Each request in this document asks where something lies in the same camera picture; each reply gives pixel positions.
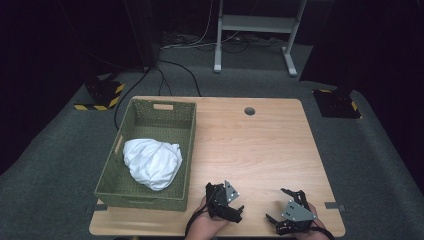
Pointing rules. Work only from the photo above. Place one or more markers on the black yellow striped stand base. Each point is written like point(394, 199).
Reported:
point(336, 104)
point(106, 95)

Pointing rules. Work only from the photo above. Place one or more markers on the grey tape strip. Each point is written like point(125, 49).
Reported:
point(99, 207)
point(334, 205)

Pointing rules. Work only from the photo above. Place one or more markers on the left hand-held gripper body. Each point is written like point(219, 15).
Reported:
point(224, 200)

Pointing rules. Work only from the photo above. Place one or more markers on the white metal stand frame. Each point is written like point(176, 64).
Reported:
point(256, 24)

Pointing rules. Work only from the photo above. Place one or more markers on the green woven plastic basket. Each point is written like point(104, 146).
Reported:
point(156, 125)

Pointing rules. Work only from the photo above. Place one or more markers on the white cloth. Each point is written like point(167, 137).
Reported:
point(151, 163)

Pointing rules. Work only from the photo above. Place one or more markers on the dark upright stand post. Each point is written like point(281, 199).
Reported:
point(141, 33)

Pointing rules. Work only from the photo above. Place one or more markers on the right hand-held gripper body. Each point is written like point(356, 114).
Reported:
point(298, 213)

